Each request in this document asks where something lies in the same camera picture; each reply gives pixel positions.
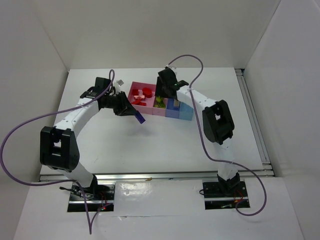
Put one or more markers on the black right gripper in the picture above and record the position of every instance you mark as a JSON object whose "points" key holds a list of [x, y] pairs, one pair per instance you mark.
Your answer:
{"points": [[162, 88]]}

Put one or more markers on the aluminium side rail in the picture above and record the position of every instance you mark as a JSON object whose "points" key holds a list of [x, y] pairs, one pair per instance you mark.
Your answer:
{"points": [[267, 166]]}

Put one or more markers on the dark blue lego brick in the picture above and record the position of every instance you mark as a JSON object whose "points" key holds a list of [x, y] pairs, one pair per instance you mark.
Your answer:
{"points": [[139, 117]]}

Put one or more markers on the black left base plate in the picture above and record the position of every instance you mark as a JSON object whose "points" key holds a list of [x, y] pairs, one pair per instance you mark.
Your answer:
{"points": [[102, 200]]}

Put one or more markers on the green lego brick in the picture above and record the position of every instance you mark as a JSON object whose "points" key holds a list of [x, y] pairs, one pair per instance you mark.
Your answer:
{"points": [[160, 106]]}

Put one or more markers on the large red lego brick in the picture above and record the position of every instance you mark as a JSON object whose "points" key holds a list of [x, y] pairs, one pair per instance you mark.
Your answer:
{"points": [[139, 97]]}

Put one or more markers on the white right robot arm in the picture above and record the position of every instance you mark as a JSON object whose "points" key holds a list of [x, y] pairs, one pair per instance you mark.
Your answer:
{"points": [[214, 119]]}

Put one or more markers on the light blue container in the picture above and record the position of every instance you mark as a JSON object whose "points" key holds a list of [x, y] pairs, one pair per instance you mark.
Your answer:
{"points": [[185, 112]]}

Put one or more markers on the small red lego brick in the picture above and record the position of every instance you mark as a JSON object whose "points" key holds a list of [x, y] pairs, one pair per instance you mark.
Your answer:
{"points": [[135, 92]]}

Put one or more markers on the green lego plate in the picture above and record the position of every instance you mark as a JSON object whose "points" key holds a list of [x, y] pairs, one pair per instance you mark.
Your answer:
{"points": [[159, 100]]}

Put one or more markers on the white lego brick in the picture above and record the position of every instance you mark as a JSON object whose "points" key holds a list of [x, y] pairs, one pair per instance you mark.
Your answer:
{"points": [[176, 103]]}

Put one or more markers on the aluminium front rail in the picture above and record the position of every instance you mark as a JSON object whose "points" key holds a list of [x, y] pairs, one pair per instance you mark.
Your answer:
{"points": [[161, 176]]}

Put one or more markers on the small pink container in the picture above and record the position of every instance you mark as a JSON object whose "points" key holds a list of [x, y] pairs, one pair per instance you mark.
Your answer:
{"points": [[159, 111]]}

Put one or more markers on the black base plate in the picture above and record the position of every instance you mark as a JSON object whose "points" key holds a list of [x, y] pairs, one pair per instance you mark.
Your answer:
{"points": [[102, 200], [215, 199]]}

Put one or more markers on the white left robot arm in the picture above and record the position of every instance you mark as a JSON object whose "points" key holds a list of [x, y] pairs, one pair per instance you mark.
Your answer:
{"points": [[58, 144]]}

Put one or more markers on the dark blue container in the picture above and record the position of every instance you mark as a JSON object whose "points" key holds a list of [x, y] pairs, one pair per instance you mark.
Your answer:
{"points": [[171, 111]]}

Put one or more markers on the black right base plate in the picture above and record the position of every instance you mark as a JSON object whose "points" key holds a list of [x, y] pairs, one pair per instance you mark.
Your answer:
{"points": [[215, 199]]}

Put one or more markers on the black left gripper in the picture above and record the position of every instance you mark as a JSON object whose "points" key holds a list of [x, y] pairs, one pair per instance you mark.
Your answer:
{"points": [[122, 104]]}

